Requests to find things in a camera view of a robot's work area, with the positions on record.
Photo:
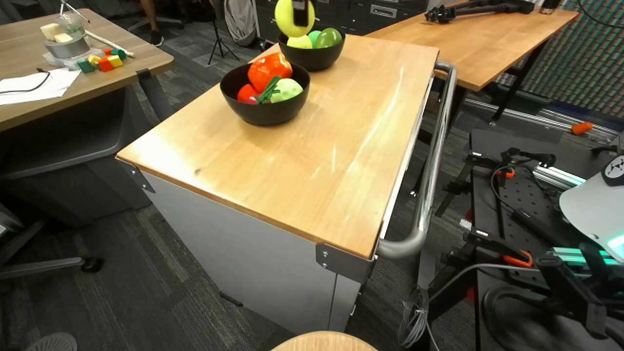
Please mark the black equipment case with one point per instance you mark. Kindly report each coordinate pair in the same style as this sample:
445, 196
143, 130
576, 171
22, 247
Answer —
363, 13

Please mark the yellow toy block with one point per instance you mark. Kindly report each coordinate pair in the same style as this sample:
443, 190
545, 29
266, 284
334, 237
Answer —
116, 62

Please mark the bright green round fruit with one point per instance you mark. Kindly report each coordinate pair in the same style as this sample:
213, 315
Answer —
315, 38

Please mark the aluminium floor rail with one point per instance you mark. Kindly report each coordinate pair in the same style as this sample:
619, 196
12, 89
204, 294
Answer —
539, 120

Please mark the pale green fruit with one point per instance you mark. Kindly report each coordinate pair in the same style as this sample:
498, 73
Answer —
287, 91

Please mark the red toy block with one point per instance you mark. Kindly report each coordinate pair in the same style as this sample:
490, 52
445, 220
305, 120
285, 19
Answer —
104, 66

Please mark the silver aluminium bar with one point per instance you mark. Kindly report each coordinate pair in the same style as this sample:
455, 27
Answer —
558, 177

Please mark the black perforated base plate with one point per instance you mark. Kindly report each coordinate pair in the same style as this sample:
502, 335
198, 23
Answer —
527, 208

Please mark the black round bowl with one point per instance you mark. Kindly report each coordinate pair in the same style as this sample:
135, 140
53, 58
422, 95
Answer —
266, 116
319, 60

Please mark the olive green pear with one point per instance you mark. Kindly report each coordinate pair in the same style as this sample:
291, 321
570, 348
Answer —
332, 36

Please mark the round wooden stool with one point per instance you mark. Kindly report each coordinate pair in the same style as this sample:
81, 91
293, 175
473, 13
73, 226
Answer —
324, 343

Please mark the dotted fabric partition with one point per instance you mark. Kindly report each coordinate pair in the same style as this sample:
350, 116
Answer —
578, 60

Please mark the black light stand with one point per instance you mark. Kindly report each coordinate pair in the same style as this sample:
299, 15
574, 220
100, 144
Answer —
217, 36

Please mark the clear plastic cup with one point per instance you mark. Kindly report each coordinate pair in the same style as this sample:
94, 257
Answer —
73, 23

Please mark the white rod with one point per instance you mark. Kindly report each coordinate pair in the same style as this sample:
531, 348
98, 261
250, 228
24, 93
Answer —
110, 44

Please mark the white paper sheet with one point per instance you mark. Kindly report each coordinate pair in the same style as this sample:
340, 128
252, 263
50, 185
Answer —
40, 89

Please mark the wooden office desk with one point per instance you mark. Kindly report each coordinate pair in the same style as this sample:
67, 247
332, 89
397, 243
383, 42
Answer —
469, 46
26, 46

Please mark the green toy block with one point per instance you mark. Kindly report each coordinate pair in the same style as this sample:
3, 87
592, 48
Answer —
87, 66

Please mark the grey office chair base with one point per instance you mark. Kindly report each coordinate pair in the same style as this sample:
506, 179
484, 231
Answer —
40, 267

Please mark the white tool cart cabinet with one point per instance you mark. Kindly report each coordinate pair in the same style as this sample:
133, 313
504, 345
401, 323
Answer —
246, 261

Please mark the black orange clamp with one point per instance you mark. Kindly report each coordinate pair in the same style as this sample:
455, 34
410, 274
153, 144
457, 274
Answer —
502, 177

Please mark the grey rounded object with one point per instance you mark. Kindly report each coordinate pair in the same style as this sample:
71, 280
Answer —
51, 343

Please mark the clear container yellow notes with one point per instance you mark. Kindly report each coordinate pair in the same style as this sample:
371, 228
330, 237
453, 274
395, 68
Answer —
61, 48

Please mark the person leg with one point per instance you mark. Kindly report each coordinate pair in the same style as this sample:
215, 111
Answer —
151, 21

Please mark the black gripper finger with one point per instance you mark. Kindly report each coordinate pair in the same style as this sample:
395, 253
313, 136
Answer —
301, 13

